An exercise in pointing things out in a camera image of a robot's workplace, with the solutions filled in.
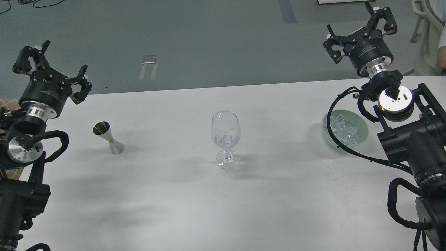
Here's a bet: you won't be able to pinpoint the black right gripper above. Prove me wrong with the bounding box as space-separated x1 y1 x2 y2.
322 2 397 77

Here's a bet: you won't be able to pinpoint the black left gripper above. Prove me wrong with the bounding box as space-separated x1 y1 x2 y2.
12 40 92 119

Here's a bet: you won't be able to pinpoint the steel cocktail jigger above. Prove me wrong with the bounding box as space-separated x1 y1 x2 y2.
92 121 125 154

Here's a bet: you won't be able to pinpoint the clear ice cubes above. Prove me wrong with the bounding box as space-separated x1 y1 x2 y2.
330 114 360 145

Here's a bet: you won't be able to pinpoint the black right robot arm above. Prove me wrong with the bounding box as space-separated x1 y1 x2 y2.
323 2 446 251

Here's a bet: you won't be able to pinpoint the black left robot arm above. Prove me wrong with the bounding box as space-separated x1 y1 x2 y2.
0 41 92 251

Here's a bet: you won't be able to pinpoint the clear wine glass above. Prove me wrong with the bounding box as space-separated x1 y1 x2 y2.
211 110 241 171

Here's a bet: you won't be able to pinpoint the white board edge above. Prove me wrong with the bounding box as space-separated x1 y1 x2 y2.
317 0 375 5

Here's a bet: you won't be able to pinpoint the green bowl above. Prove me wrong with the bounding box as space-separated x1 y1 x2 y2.
330 109 369 148

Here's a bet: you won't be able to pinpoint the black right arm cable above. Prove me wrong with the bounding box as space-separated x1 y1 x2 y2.
326 86 413 173

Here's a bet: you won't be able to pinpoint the black floor cables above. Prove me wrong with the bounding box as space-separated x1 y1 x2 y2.
0 0 67 15

